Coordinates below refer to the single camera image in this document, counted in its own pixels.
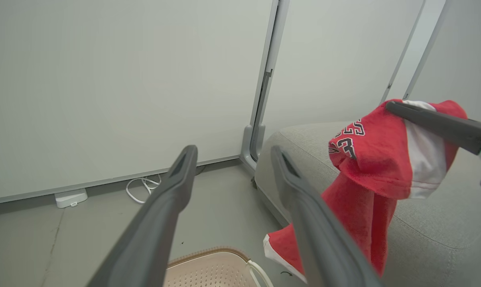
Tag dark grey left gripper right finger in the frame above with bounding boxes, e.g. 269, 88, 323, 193
270, 145, 384, 287

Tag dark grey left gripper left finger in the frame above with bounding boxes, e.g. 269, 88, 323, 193
87, 145, 198, 287

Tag red and white jersey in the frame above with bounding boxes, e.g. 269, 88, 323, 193
263, 99, 468, 284

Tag beige perforated laundry basket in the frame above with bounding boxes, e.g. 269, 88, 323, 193
163, 247, 274, 287

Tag white power adapter box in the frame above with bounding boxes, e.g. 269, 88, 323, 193
54, 188, 88, 209

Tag light grey fabric sofa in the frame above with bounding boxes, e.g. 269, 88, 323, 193
254, 121, 481, 287

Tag white coiled cable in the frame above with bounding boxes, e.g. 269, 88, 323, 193
126, 174, 162, 204

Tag white slanted frame poles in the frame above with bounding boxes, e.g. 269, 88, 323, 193
379, 0, 451, 105

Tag grey partition frame post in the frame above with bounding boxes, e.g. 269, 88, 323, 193
240, 0, 291, 173

